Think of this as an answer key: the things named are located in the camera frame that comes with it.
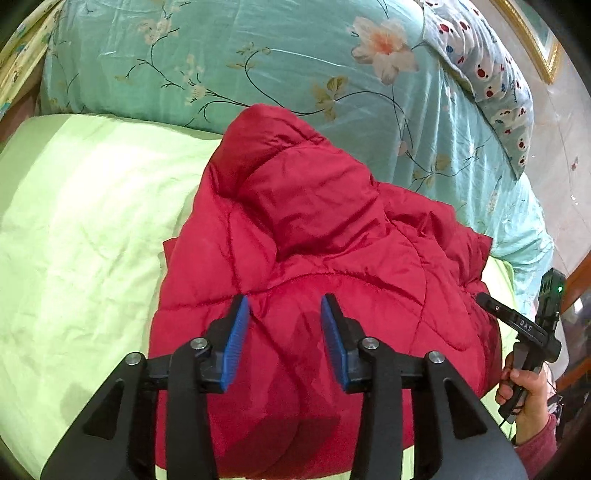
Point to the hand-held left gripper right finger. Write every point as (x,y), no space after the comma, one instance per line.
(335,342)

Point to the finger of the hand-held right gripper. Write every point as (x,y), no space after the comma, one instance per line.
(491,304)

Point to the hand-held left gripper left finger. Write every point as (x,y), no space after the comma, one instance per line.
(235,342)

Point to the red quilted jacket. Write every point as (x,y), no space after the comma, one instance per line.
(323,207)

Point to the person's right forearm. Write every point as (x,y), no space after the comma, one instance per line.
(538,450)

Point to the person's right hand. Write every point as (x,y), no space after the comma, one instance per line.
(531,387)

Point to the light green bed sheet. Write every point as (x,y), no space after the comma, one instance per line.
(92,230)

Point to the red dotted pillow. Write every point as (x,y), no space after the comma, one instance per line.
(485,69)

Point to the gold framed picture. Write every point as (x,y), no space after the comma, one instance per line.
(531,32)

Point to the teal floral quilt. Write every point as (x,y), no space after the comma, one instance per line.
(231,46)

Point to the yellow printed blanket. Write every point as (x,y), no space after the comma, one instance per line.
(23,50)

